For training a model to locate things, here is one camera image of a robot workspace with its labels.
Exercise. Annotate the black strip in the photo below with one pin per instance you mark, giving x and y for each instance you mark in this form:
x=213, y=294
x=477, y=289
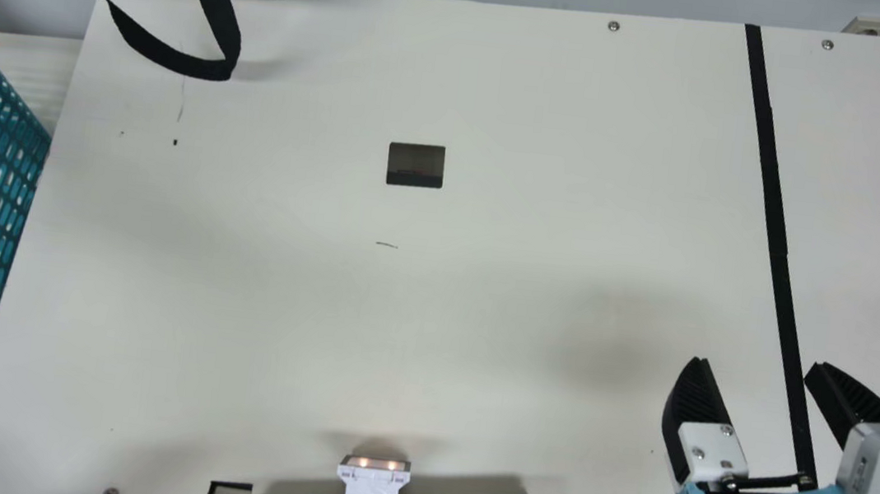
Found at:
x=770, y=185

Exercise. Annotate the small square scanner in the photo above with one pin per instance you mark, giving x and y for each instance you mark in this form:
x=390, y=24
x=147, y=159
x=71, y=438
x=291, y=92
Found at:
x=415, y=165

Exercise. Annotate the small white light box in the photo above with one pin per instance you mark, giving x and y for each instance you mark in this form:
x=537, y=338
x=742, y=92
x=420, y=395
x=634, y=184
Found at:
x=372, y=475

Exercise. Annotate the beige wall socket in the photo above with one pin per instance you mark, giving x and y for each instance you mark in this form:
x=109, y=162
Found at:
x=871, y=26

